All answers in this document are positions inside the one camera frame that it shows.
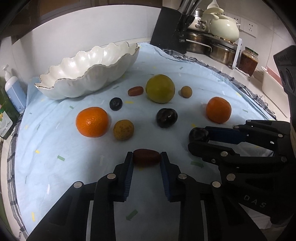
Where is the orange tangerine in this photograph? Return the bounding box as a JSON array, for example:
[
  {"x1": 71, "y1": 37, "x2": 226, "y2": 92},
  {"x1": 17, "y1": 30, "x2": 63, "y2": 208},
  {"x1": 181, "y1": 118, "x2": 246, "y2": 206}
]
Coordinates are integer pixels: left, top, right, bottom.
[
  {"x1": 76, "y1": 107, "x2": 109, "y2": 138},
  {"x1": 206, "y1": 96, "x2": 232, "y2": 124}
]

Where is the yellow-brown spotted small fruit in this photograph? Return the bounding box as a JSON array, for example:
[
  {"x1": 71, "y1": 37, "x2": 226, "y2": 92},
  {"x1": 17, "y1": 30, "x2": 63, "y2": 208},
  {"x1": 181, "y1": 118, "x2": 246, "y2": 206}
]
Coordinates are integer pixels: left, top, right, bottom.
[{"x1": 113, "y1": 120, "x2": 134, "y2": 141}]

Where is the dark plum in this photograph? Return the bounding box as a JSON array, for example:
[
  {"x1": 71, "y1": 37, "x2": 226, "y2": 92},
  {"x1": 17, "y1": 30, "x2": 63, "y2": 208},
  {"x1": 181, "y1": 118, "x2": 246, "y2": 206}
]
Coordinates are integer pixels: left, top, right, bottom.
[{"x1": 156, "y1": 108, "x2": 178, "y2": 128}]

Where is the small brown longan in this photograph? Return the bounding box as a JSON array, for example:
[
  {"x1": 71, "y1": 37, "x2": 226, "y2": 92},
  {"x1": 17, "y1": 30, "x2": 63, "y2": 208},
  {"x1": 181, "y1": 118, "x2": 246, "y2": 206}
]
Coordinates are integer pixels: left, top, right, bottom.
[{"x1": 180, "y1": 86, "x2": 193, "y2": 98}]

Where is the small dark blueberry grape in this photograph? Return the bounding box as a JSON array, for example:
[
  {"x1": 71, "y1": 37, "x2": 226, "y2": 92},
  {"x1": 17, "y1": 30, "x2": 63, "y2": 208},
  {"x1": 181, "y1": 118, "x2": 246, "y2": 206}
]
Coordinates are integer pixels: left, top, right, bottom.
[{"x1": 109, "y1": 97, "x2": 123, "y2": 111}]

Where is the large green citrus fruit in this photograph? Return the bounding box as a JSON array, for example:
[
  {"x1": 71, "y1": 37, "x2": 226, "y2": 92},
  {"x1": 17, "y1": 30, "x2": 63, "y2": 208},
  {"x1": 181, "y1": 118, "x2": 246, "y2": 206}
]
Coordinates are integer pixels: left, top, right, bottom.
[{"x1": 145, "y1": 74, "x2": 175, "y2": 104}]

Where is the dark purple grape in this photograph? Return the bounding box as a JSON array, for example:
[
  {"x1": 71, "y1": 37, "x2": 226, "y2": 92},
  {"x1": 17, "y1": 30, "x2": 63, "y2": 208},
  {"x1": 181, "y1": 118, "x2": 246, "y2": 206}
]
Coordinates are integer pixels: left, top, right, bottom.
[{"x1": 189, "y1": 127, "x2": 209, "y2": 144}]

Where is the white container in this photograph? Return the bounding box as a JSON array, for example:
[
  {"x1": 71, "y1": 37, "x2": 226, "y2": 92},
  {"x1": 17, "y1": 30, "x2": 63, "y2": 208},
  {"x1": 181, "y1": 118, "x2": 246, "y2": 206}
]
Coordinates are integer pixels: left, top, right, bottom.
[{"x1": 261, "y1": 66, "x2": 287, "y2": 102}]

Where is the glass jar of sauce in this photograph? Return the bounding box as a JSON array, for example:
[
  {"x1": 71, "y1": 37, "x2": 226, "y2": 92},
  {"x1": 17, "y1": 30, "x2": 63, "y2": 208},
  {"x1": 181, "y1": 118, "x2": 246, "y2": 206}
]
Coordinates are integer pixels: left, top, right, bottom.
[{"x1": 238, "y1": 47, "x2": 258, "y2": 76}]

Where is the light blue cloth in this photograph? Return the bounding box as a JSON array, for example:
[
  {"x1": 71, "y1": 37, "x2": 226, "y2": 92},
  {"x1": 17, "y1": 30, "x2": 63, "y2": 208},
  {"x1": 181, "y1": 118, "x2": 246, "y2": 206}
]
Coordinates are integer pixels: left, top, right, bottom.
[{"x1": 15, "y1": 43, "x2": 271, "y2": 233}]

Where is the stainless steel pot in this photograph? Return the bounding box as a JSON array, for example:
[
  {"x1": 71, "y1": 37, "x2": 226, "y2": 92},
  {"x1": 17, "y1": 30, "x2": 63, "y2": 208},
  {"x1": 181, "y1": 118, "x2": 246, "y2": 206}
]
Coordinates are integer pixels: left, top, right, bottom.
[{"x1": 186, "y1": 31, "x2": 237, "y2": 68}]

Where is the cream ceramic pot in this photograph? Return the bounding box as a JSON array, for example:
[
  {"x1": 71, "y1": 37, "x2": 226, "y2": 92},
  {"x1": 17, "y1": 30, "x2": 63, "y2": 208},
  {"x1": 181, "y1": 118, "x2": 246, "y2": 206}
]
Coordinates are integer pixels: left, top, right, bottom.
[{"x1": 201, "y1": 7, "x2": 239, "y2": 43}]

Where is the white scalloped ceramic bowl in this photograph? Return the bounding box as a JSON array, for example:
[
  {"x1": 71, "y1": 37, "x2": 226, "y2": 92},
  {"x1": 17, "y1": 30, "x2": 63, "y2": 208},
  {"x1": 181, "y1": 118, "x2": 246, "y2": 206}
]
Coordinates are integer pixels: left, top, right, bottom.
[{"x1": 35, "y1": 42, "x2": 139, "y2": 100}]

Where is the black knife block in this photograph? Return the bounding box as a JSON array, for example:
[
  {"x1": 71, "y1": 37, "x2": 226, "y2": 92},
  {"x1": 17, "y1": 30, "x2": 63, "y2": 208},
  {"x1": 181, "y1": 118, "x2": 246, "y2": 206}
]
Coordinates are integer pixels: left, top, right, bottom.
[{"x1": 150, "y1": 6, "x2": 195, "y2": 54}]

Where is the green dish soap bottle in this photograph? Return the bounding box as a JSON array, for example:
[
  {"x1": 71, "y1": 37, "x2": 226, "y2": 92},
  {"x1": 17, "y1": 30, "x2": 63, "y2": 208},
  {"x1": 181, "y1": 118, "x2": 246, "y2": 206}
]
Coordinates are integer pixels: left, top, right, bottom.
[{"x1": 0, "y1": 77, "x2": 20, "y2": 140}]

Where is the blue white pump bottle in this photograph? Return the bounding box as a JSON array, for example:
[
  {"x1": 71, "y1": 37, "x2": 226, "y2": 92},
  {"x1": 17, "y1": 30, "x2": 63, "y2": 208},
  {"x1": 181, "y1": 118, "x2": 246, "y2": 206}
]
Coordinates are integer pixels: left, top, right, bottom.
[{"x1": 3, "y1": 65, "x2": 27, "y2": 114}]

